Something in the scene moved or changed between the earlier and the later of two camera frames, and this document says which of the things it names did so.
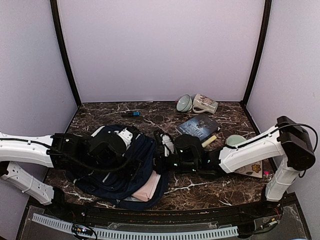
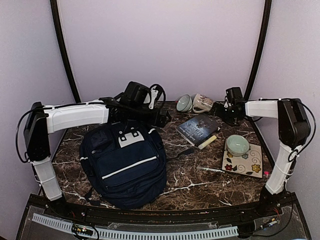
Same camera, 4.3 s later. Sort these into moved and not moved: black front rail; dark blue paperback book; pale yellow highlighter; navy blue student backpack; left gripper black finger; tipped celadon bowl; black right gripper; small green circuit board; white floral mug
Moved: left gripper black finger; black right gripper; navy blue student backpack
Not moved: black front rail; white floral mug; dark blue paperback book; small green circuit board; tipped celadon bowl; pale yellow highlighter
